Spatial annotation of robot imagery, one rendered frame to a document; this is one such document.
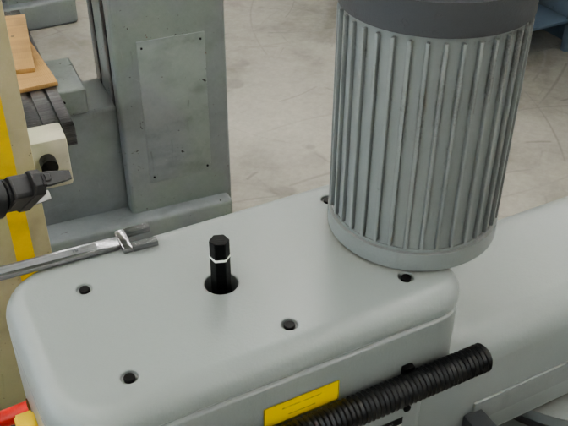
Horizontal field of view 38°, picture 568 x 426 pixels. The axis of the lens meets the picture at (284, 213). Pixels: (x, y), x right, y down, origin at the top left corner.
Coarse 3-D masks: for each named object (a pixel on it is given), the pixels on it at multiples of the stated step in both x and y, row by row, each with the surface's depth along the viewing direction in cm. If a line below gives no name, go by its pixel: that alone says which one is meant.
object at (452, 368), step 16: (464, 352) 94; (480, 352) 94; (416, 368) 93; (432, 368) 92; (448, 368) 92; (464, 368) 93; (480, 368) 94; (384, 384) 90; (400, 384) 90; (416, 384) 90; (432, 384) 91; (448, 384) 92; (352, 400) 88; (368, 400) 88; (384, 400) 89; (400, 400) 89; (416, 400) 91; (304, 416) 87; (320, 416) 86; (336, 416) 87; (352, 416) 87; (368, 416) 88; (384, 416) 89
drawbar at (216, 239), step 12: (216, 240) 87; (228, 240) 87; (216, 252) 87; (228, 252) 88; (216, 264) 88; (228, 264) 89; (216, 276) 89; (228, 276) 90; (216, 288) 90; (228, 288) 90
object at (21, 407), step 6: (24, 402) 100; (6, 408) 100; (12, 408) 99; (18, 408) 99; (24, 408) 99; (0, 414) 99; (6, 414) 99; (12, 414) 99; (0, 420) 98; (6, 420) 99; (12, 420) 99
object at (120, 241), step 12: (132, 228) 98; (144, 228) 98; (108, 240) 96; (120, 240) 96; (144, 240) 96; (156, 240) 96; (60, 252) 94; (72, 252) 94; (84, 252) 94; (96, 252) 94; (108, 252) 95; (12, 264) 92; (24, 264) 92; (36, 264) 92; (48, 264) 92; (60, 264) 93; (0, 276) 90; (12, 276) 91
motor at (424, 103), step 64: (384, 0) 76; (448, 0) 75; (512, 0) 76; (384, 64) 80; (448, 64) 78; (512, 64) 81; (384, 128) 83; (448, 128) 82; (512, 128) 88; (384, 192) 88; (448, 192) 87; (384, 256) 92; (448, 256) 91
